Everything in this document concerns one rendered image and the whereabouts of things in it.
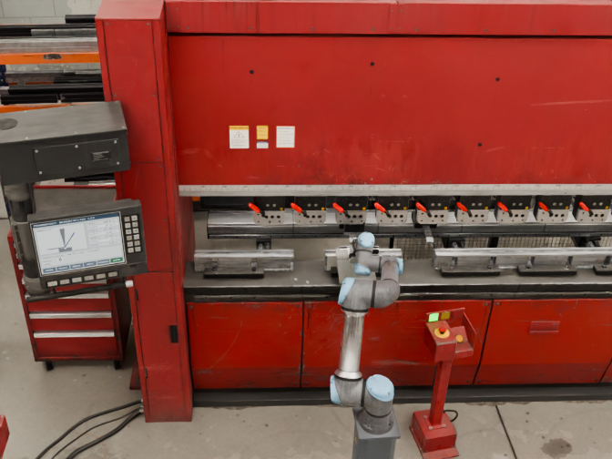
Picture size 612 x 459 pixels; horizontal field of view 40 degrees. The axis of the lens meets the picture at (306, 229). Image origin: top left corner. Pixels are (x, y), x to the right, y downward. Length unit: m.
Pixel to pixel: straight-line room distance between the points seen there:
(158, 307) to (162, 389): 0.57
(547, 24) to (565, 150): 0.66
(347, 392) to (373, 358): 1.05
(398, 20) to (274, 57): 0.54
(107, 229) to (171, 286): 0.64
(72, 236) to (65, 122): 0.47
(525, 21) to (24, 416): 3.28
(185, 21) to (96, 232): 0.94
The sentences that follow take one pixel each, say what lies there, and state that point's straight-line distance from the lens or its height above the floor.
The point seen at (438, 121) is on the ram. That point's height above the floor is 1.74.
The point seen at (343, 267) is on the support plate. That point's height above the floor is 1.00.
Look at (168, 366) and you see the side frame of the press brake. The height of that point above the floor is 0.43.
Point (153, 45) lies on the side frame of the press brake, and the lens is 3.42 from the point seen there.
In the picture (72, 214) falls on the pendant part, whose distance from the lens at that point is 3.49.
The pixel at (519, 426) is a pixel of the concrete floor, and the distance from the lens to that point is 4.87.
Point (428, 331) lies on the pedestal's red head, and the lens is 4.15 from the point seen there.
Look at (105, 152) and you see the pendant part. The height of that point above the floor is 1.85.
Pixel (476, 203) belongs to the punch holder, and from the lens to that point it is 4.14.
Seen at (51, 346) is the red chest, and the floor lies 0.23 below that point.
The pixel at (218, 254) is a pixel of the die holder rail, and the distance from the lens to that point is 4.22.
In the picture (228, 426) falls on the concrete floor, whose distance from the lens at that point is 4.69.
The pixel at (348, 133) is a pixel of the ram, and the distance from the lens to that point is 3.82.
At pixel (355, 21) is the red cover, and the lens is 3.58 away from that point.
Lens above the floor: 3.52
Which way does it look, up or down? 36 degrees down
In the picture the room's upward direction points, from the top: 2 degrees clockwise
